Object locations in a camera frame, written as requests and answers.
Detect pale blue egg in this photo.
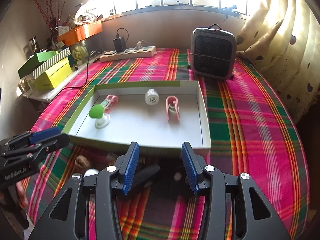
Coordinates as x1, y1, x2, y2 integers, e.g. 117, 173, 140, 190
84, 168, 99, 177

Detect green mushroom suction stand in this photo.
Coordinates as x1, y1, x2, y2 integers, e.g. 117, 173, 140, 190
89, 104, 111, 129

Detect black round magnetic disc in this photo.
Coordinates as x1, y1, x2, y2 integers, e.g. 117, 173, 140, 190
151, 158, 192, 198

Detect pink clip holder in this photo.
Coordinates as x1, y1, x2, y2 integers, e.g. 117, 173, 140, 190
165, 95, 180, 121

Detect black silver shaver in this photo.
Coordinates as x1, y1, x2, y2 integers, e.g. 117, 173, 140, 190
131, 164, 161, 191

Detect carved walnut on cloth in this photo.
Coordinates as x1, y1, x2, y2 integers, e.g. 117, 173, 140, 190
74, 155, 92, 173

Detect yellow green box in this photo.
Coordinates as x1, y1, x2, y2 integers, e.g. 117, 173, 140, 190
33, 57, 72, 90

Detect pink case with lens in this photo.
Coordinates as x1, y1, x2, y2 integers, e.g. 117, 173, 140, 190
101, 94, 119, 114

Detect striped green box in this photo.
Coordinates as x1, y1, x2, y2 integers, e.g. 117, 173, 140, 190
17, 48, 71, 80

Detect plaid bed cloth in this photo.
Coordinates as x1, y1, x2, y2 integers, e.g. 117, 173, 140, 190
33, 49, 310, 239

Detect orange shelf box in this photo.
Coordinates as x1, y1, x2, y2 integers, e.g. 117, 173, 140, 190
57, 21, 103, 46

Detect green white cardboard tray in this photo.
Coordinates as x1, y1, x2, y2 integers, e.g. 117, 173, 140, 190
63, 81, 212, 158

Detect red berry branches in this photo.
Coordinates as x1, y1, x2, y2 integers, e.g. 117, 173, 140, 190
33, 0, 66, 33

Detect black charger adapter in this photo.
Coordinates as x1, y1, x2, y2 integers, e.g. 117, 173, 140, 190
113, 35, 126, 53

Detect white plug on strip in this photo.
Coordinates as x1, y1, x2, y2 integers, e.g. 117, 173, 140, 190
135, 40, 149, 50

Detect white power strip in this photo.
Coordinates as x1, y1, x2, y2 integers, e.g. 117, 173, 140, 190
100, 46, 156, 62

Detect grey portable heater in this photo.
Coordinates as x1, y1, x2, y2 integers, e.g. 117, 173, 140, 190
190, 24, 237, 80

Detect cream heart curtain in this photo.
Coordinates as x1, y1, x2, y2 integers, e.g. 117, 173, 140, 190
236, 0, 319, 123

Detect black window latch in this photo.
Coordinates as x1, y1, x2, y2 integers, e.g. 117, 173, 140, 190
223, 4, 237, 22

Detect black power cable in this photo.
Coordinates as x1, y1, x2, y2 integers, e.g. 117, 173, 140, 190
60, 28, 130, 91

